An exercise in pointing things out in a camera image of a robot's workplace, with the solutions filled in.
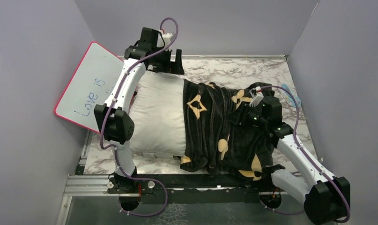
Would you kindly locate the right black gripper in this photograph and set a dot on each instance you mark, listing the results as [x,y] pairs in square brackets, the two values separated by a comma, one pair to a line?
[242,119]

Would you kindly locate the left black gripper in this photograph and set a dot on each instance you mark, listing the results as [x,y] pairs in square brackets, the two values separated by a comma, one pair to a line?
[171,66]

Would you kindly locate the white pillow insert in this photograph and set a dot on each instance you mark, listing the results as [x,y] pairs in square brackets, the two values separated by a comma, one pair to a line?
[158,116]

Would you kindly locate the black floral pillowcase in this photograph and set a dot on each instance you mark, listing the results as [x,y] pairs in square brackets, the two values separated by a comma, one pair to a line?
[214,143]

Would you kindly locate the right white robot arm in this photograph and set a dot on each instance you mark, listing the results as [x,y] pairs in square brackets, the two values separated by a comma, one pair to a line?
[324,196]

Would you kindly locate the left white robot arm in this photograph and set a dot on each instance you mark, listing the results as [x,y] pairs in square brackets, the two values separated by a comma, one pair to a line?
[151,52]

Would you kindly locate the blue packaged small item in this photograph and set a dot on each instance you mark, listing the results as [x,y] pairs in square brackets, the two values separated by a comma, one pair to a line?
[290,98]

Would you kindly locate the pink framed whiteboard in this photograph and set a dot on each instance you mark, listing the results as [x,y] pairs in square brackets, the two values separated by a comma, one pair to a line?
[90,85]

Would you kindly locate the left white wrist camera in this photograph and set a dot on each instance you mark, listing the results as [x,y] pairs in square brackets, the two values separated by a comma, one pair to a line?
[164,38]

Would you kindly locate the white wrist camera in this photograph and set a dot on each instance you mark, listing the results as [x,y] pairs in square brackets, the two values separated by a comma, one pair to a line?
[164,38]
[257,96]

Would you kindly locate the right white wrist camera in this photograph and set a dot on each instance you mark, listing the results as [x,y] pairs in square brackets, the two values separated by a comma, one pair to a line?
[257,96]

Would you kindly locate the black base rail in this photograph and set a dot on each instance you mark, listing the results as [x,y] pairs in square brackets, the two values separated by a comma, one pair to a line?
[193,189]

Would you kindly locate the aluminium frame rail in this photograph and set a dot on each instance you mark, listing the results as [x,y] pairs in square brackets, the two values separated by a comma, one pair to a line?
[85,198]

